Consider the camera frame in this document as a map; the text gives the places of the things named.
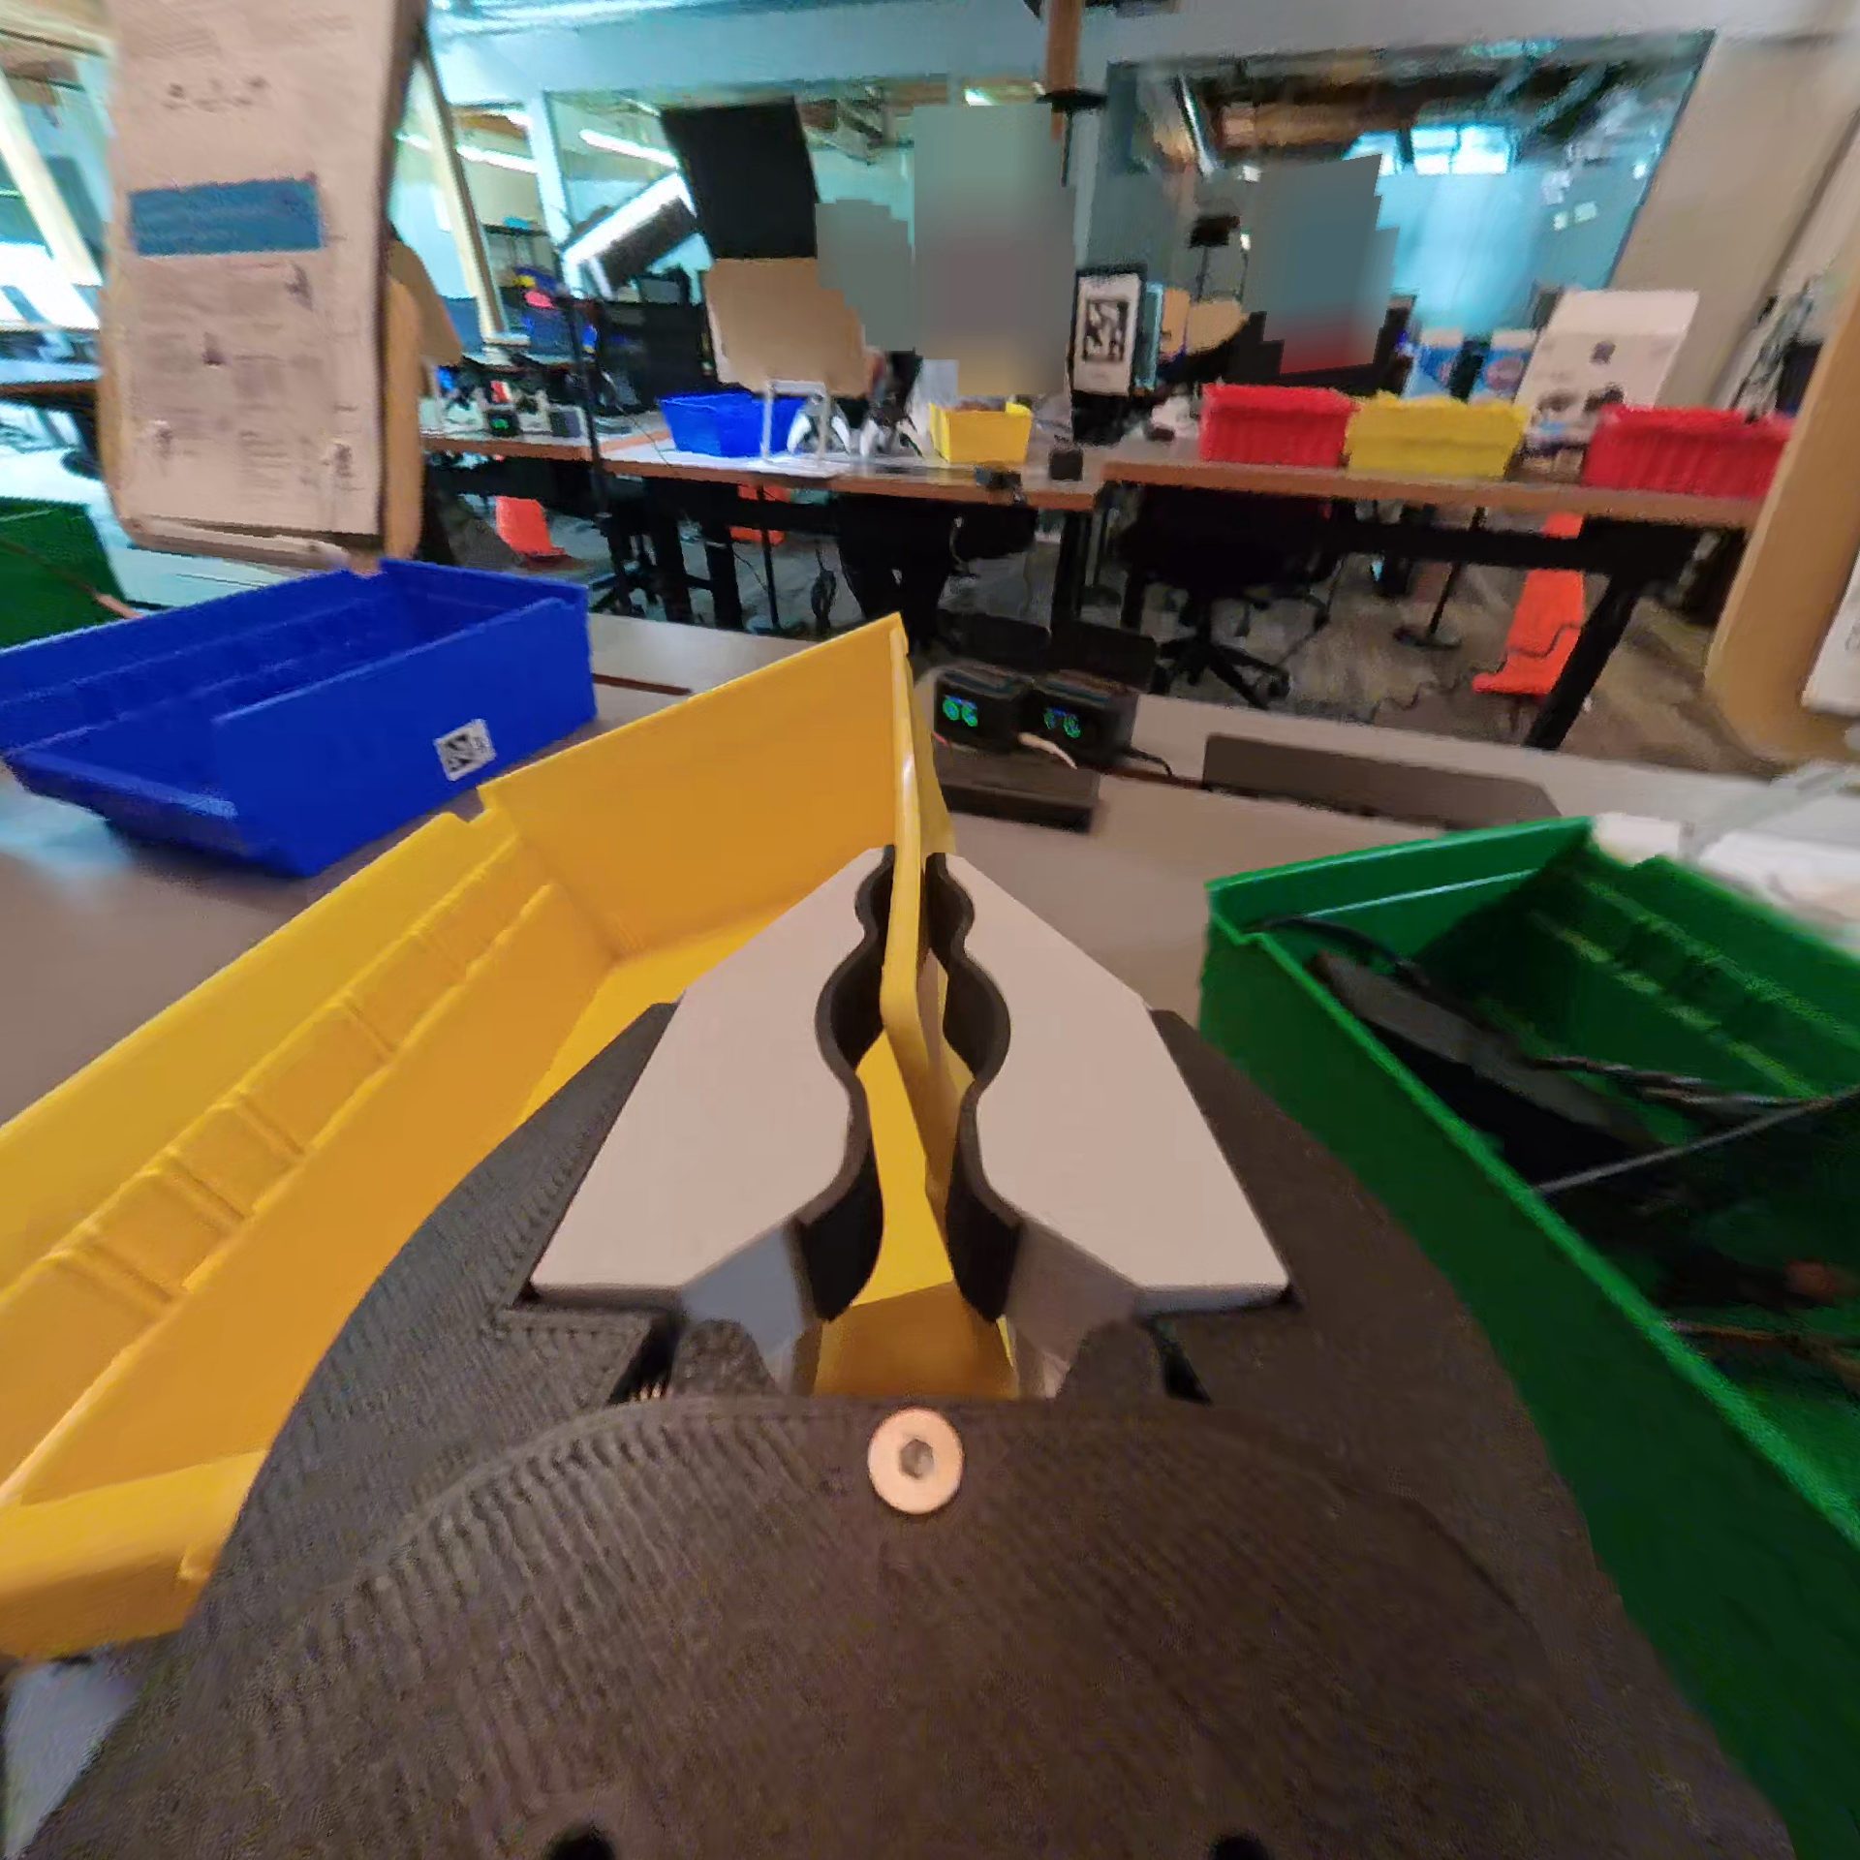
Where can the black office chair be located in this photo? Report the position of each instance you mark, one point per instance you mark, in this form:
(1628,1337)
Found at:
(1221,581)

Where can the yellow plastic bin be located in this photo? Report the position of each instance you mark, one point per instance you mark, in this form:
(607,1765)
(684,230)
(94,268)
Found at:
(1430,436)
(363,1090)

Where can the long wooden workbench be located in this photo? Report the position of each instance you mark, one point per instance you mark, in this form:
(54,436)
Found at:
(1454,494)

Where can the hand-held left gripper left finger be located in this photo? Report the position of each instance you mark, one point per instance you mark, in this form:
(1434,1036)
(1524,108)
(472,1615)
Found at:
(713,1149)

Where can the black battery charger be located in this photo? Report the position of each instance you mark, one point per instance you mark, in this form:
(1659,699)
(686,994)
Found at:
(1075,718)
(980,708)

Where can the white fiducial marker sign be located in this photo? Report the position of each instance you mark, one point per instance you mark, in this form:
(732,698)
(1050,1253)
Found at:
(1107,330)

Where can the green plastic bin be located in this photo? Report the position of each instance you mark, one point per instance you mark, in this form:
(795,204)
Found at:
(1527,1380)
(50,573)

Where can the blue plastic bin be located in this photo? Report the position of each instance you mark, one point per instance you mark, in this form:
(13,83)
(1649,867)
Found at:
(728,421)

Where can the printed instruction sheet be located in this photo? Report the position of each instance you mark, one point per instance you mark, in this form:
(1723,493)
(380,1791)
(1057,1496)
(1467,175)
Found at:
(1838,639)

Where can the black square panel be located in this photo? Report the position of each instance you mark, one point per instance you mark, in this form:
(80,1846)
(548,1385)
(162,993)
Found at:
(741,180)

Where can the black USB hub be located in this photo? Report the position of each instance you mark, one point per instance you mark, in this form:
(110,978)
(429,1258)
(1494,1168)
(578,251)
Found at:
(1469,1047)

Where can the blue bin with code sticker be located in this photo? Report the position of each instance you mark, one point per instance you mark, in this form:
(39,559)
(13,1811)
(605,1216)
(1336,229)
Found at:
(292,726)

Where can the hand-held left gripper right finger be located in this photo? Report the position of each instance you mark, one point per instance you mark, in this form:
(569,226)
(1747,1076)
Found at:
(1120,1149)

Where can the small yellow bin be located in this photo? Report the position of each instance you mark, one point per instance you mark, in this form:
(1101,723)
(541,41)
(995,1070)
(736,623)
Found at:
(980,432)

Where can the cardboard shield with blue label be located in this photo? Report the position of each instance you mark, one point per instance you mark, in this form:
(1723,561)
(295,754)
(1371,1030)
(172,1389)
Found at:
(248,291)

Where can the black desk strip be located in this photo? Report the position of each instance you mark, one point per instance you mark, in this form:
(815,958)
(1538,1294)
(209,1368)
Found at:
(1367,784)

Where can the black flat box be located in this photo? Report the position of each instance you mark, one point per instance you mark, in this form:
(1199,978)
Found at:
(1017,790)

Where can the red plastic bin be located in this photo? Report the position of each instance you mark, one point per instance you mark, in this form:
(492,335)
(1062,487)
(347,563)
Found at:
(1687,452)
(1275,425)

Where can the white printed poster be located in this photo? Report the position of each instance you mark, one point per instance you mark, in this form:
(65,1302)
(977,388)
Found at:
(1606,356)

